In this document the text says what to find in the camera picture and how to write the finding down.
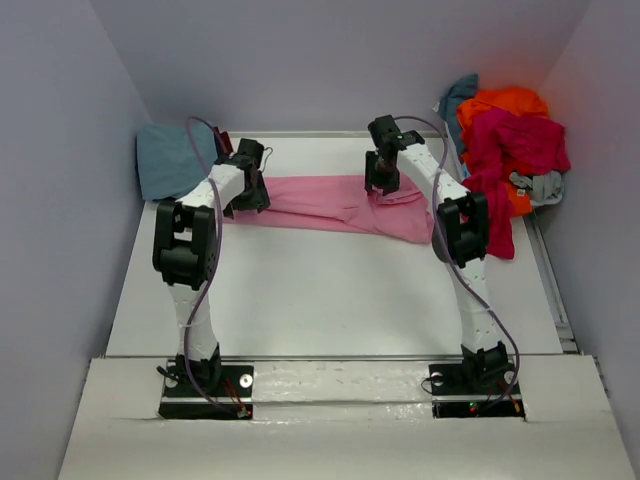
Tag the teal t shirt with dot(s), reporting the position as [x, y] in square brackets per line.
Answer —
[461, 90]

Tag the clear plastic bin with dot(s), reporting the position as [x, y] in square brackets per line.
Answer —
[452, 130]

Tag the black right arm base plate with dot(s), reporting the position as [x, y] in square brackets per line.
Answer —
[454, 397]

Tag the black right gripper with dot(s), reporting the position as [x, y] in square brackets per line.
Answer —
[372, 178]

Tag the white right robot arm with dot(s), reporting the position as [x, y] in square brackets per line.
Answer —
[460, 240]

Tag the magenta t shirt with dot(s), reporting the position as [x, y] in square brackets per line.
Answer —
[502, 143]

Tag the pink t shirt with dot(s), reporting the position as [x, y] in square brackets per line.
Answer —
[341, 204]

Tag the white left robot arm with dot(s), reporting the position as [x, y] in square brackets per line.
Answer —
[186, 252]

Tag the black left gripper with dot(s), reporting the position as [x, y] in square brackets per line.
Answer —
[262, 201]

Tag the folded dark red t shirt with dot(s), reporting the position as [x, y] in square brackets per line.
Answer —
[222, 142]

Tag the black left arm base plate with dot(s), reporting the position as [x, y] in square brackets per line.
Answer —
[232, 394]

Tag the folded light blue t shirt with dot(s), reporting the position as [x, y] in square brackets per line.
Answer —
[167, 166]

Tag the grey t shirt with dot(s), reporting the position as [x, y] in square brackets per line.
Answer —
[543, 190]

